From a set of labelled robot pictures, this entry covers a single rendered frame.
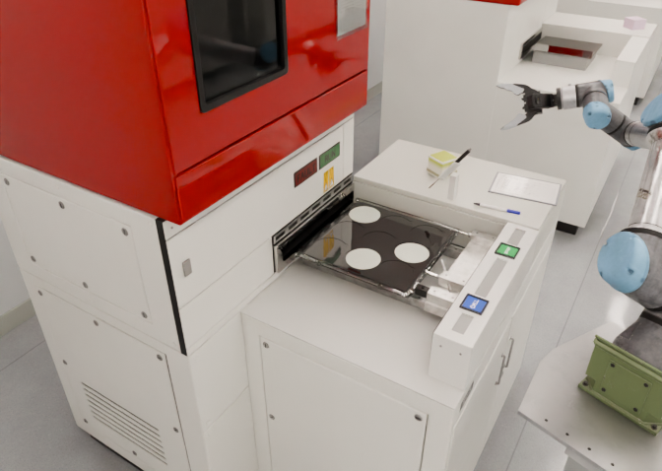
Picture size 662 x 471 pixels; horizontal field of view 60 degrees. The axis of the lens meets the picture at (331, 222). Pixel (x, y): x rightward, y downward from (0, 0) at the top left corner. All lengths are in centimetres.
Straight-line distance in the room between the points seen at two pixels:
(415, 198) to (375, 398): 68
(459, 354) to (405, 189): 69
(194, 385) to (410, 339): 57
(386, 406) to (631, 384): 56
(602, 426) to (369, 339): 56
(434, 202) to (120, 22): 110
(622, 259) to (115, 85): 108
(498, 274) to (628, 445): 48
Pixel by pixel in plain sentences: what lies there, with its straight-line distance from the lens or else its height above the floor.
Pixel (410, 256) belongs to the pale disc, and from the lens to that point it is 168.
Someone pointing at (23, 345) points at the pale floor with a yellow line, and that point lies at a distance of 301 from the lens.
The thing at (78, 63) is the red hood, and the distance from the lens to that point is 127.
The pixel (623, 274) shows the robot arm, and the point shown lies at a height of 115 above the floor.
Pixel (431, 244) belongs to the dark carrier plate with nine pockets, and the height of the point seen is 90.
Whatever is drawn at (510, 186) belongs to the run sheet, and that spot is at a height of 97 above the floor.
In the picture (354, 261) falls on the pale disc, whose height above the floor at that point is 90.
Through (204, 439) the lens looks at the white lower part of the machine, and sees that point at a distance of 177.
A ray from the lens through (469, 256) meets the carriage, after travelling 175.
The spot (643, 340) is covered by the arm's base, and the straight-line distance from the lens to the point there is 142.
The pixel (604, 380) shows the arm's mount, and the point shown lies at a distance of 148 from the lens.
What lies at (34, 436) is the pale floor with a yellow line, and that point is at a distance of 261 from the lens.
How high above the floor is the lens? 188
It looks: 33 degrees down
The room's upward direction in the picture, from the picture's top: straight up
